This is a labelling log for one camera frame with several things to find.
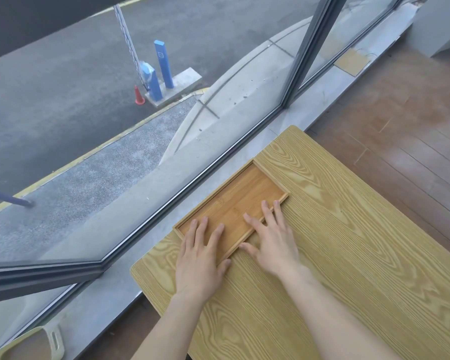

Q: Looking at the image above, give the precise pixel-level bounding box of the person's right hand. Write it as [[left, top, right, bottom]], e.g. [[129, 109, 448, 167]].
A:
[[240, 200, 301, 279]]

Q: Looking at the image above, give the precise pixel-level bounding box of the person's left hand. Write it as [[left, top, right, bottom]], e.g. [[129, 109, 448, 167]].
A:
[[174, 216, 232, 297]]

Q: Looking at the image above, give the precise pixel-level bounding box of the rectangular bamboo tray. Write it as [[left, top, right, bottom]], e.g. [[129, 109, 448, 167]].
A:
[[172, 158, 290, 264]]

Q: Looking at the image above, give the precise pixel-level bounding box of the person's right forearm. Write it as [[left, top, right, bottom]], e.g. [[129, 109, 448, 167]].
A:
[[275, 264, 394, 360]]

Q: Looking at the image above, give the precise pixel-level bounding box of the person's left forearm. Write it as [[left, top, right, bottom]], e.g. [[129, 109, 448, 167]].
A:
[[130, 290, 219, 360]]

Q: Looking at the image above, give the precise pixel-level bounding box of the grey concrete base slab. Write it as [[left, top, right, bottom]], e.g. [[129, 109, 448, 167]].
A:
[[145, 68, 203, 108]]

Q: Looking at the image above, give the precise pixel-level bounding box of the blue barrier gate housing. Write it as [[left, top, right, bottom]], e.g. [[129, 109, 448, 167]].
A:
[[145, 67, 164, 103]]

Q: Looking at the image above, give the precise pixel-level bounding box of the brown cardboard sheet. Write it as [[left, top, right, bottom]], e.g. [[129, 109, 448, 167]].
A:
[[333, 47, 372, 78]]

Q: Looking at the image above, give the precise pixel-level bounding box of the blue metal pole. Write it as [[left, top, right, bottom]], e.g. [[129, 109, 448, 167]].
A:
[[0, 186, 35, 208]]

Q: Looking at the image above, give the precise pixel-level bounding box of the beige plastic seat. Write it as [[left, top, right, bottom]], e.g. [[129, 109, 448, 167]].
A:
[[0, 321, 65, 360]]

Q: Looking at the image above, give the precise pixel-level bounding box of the dark grey window frame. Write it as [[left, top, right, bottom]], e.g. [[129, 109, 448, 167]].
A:
[[0, 0, 406, 306]]

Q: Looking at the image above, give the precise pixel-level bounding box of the blue bollard post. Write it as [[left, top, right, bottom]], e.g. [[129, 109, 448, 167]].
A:
[[153, 40, 175, 90]]

